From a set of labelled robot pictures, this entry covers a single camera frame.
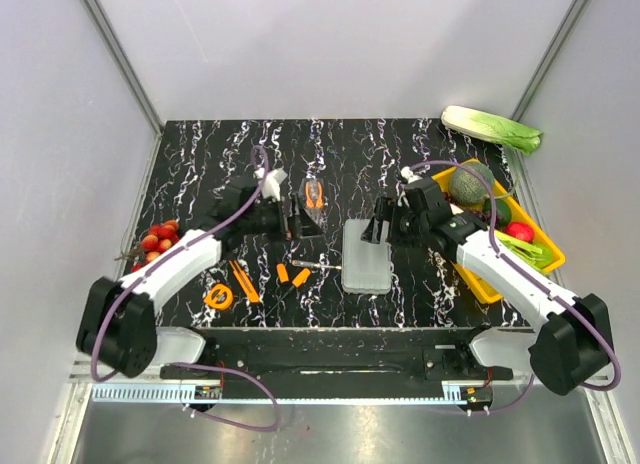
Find grey plastic tool case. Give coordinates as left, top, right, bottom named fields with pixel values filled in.
left=341, top=219, right=392, bottom=295

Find yellow plastic bin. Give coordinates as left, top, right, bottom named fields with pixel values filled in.
left=433, top=159, right=566, bottom=306

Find toy green avocado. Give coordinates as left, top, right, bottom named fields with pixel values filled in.
left=482, top=199, right=512, bottom=228

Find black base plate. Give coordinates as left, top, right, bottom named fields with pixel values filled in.
left=159, top=326, right=515, bottom=383

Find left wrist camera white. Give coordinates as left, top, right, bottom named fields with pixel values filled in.
left=254, top=167, right=288, bottom=201

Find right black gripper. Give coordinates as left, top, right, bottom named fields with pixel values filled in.
left=361, top=197, right=429, bottom=250

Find toy cantaloupe melon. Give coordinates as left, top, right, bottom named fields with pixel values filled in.
left=449, top=162, right=495, bottom=206

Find short orange screwdriver handle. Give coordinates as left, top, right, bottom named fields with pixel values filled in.
left=276, top=263, right=290, bottom=284

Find toy green leafy vegetable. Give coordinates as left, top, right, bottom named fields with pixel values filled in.
left=495, top=231, right=554, bottom=273

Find toy red apple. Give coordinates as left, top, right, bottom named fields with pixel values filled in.
left=505, top=221, right=535, bottom=243

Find orange handled screwdriver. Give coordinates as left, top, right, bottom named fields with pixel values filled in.
left=291, top=260, right=342, bottom=288

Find toy lychee bunch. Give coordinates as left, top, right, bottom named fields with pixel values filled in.
left=115, top=220, right=181, bottom=272

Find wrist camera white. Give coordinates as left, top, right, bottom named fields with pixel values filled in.
left=254, top=167, right=288, bottom=201
left=399, top=166, right=420, bottom=185

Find toy napa cabbage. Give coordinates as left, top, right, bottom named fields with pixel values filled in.
left=441, top=105, right=542, bottom=155

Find orange handled pliers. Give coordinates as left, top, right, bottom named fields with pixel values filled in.
left=299, top=178, right=325, bottom=226

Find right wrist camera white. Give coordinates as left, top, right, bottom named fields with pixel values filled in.
left=399, top=166, right=420, bottom=185

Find orange utility knife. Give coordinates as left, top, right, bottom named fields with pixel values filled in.
left=230, top=260, right=261, bottom=304

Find orange tape measure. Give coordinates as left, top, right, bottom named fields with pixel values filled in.
left=203, top=283, right=233, bottom=311

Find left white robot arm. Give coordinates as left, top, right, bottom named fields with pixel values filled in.
left=76, top=177, right=322, bottom=382

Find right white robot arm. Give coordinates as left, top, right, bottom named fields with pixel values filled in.
left=361, top=178, right=617, bottom=395

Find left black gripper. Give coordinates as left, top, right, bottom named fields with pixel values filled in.
left=241, top=193, right=324, bottom=244

